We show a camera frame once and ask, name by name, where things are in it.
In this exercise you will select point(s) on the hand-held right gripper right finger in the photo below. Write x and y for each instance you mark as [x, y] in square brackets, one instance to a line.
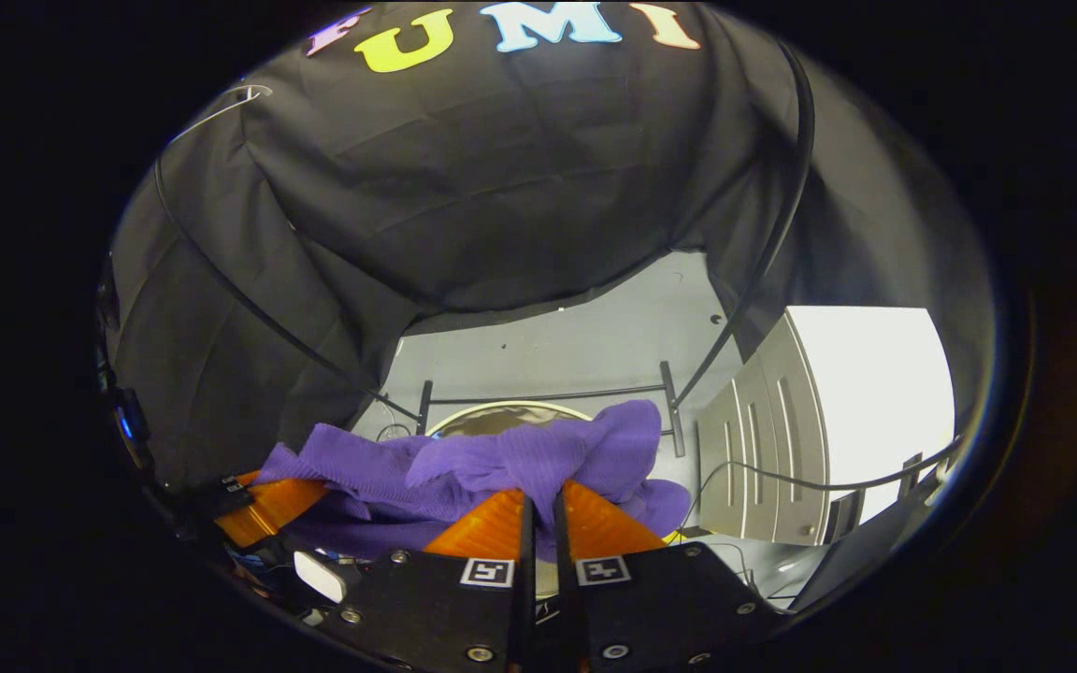
[568, 608]

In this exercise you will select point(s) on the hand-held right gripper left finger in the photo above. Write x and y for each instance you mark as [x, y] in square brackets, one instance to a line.
[526, 608]

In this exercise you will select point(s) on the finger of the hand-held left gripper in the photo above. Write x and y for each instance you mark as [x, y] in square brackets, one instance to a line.
[272, 505]

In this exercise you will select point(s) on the purple ribbed jacket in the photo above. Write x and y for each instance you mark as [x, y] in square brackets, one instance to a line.
[520, 458]

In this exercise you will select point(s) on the black metal clothes rack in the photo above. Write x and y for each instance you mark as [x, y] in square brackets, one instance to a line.
[672, 411]

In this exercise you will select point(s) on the white cabinet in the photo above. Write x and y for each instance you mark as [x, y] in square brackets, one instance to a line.
[763, 449]

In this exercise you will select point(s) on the black backdrop cloth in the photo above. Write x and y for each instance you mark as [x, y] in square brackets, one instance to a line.
[501, 187]

